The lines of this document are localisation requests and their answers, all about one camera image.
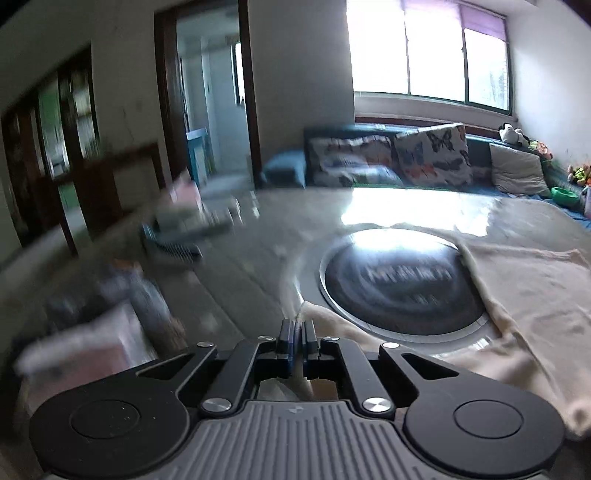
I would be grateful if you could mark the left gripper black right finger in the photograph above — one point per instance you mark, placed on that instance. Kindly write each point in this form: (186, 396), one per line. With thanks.
(422, 417)

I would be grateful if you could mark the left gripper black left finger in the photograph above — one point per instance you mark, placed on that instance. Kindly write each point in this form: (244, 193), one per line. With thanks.
(127, 424)

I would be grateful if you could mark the cream beige garment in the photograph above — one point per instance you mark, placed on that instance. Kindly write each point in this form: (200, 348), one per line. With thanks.
(535, 333)

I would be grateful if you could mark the round black table burner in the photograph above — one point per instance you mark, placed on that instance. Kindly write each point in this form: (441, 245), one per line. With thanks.
(400, 281)

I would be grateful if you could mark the grey quilted star table cover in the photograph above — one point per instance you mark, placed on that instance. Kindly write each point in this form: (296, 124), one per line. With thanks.
(232, 292)

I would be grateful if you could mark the pink tissue box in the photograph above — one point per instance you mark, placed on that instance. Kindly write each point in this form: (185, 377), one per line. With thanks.
(184, 193)

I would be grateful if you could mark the green round bowl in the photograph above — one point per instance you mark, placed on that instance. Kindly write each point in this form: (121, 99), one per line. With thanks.
(564, 197)

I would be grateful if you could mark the dark wooden cabinet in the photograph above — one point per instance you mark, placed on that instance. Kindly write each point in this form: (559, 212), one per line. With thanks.
(58, 174)

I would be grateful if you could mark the grey plain cushion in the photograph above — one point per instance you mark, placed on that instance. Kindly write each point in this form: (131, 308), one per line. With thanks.
(517, 172)

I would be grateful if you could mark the right butterfly print pillow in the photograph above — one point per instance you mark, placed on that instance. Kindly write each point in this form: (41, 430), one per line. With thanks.
(435, 156)

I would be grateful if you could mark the butterfly print pillow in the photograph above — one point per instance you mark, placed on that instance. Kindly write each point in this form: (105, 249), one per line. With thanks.
(435, 156)
(353, 162)

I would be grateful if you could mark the colourful plush toys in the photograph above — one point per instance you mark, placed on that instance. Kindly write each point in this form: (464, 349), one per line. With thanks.
(580, 176)

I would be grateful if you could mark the left butterfly print pillow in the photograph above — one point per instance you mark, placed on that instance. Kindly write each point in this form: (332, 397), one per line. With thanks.
(353, 162)

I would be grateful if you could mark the blue white cabinet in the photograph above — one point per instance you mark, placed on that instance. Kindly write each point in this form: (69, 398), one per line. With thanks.
(201, 162)

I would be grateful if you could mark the black white plush toy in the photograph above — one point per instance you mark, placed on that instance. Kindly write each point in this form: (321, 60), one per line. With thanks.
(513, 136)

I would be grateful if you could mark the blue sofa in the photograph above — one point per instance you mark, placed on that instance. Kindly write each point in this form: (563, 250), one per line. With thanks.
(292, 168)

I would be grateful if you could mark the window with green frame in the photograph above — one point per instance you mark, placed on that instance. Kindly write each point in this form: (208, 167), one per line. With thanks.
(452, 51)

